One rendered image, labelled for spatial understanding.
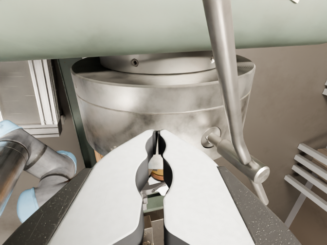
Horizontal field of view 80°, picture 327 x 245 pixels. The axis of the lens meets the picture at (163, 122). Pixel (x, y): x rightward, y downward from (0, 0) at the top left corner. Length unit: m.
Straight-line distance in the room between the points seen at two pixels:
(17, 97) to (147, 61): 1.19
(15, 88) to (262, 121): 2.02
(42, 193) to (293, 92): 2.15
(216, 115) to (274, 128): 2.09
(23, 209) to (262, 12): 0.52
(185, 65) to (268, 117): 1.98
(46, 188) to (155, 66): 0.37
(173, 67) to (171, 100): 0.06
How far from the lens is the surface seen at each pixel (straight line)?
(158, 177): 0.47
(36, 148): 0.56
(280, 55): 2.03
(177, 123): 0.25
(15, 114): 1.45
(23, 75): 1.35
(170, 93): 0.23
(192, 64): 0.28
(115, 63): 0.30
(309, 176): 2.87
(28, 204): 0.52
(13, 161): 0.47
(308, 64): 2.29
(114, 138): 0.28
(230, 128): 0.18
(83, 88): 0.29
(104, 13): 0.19
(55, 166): 0.57
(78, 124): 1.02
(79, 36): 0.20
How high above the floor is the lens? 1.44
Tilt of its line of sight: 59 degrees down
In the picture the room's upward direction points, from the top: 151 degrees clockwise
